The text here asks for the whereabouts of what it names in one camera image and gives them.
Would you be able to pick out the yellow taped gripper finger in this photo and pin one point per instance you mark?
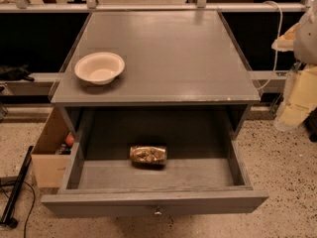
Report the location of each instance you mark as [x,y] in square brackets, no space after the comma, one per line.
[299,99]

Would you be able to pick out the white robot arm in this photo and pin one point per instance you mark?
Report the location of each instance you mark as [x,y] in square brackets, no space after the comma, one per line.
[301,39]

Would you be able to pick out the silver drawer knob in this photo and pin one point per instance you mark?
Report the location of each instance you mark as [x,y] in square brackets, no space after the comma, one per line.
[158,211]

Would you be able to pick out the open grey top drawer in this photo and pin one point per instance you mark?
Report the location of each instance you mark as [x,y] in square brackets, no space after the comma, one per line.
[204,171]

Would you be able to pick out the grey wooden cabinet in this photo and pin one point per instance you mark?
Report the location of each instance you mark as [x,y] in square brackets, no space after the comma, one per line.
[173,59]

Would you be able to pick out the white paper bowl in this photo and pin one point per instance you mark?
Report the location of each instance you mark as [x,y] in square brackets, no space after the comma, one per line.
[99,68]

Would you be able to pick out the orange ball in box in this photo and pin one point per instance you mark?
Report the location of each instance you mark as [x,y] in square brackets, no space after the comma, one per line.
[69,140]

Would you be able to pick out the cardboard box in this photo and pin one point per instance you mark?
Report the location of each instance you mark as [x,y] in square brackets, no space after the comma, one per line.
[50,155]

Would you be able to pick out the black cloth on ledge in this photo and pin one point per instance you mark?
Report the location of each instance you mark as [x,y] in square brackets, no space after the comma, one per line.
[13,73]

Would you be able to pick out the black stand leg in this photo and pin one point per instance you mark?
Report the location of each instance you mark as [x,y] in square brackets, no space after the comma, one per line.
[15,183]

